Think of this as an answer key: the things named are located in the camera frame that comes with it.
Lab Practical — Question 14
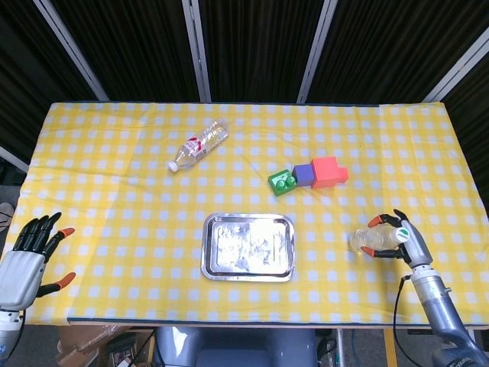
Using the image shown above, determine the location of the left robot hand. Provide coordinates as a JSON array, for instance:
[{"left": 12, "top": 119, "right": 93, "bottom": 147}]
[{"left": 0, "top": 212, "right": 76, "bottom": 310}]

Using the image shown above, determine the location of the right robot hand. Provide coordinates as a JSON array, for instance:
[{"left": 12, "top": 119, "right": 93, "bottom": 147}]
[{"left": 361, "top": 208, "right": 435, "bottom": 268}]

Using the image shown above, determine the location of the transparent bottle green cap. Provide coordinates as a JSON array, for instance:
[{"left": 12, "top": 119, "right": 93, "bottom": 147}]
[{"left": 350, "top": 224, "right": 410, "bottom": 255}]

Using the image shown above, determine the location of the metal tray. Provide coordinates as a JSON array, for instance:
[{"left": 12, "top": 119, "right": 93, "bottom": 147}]
[{"left": 201, "top": 213, "right": 297, "bottom": 283}]

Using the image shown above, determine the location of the transparent bottle red label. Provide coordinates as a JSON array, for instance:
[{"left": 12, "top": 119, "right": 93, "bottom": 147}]
[{"left": 167, "top": 119, "right": 231, "bottom": 172}]

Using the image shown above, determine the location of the cardboard box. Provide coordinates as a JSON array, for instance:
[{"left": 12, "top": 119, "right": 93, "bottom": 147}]
[{"left": 56, "top": 324, "right": 154, "bottom": 367}]

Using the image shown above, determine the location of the yellow table leg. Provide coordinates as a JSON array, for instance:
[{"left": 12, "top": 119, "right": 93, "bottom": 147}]
[{"left": 384, "top": 329, "right": 397, "bottom": 367}]

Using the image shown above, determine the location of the yellow checkered tablecloth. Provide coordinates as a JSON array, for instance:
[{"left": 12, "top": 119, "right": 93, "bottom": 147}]
[{"left": 15, "top": 101, "right": 489, "bottom": 326}]

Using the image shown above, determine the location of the large red cube block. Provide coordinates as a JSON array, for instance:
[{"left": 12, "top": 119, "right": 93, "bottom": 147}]
[{"left": 310, "top": 156, "right": 344, "bottom": 190}]

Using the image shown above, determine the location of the silver table leg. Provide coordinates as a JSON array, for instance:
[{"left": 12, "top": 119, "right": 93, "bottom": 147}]
[{"left": 335, "top": 328, "right": 347, "bottom": 367}]

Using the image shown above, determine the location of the purple cube block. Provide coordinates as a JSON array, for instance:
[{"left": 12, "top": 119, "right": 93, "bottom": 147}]
[{"left": 293, "top": 163, "right": 316, "bottom": 188}]

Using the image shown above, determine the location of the green building block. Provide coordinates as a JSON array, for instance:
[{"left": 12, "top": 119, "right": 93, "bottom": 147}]
[{"left": 267, "top": 168, "right": 300, "bottom": 197}]

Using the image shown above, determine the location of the grey robot torso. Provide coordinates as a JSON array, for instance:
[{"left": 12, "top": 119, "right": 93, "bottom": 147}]
[{"left": 154, "top": 326, "right": 318, "bottom": 367}]

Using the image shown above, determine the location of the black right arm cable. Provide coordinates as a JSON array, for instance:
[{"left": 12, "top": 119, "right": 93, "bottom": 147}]
[{"left": 392, "top": 274, "right": 413, "bottom": 367}]

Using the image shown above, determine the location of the white partition frame post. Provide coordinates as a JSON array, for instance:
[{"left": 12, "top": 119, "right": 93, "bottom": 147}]
[
  {"left": 181, "top": 0, "right": 212, "bottom": 102},
  {"left": 32, "top": 0, "right": 110, "bottom": 101},
  {"left": 423, "top": 36, "right": 489, "bottom": 103},
  {"left": 296, "top": 0, "right": 339, "bottom": 103},
  {"left": 0, "top": 145, "right": 30, "bottom": 173}
]

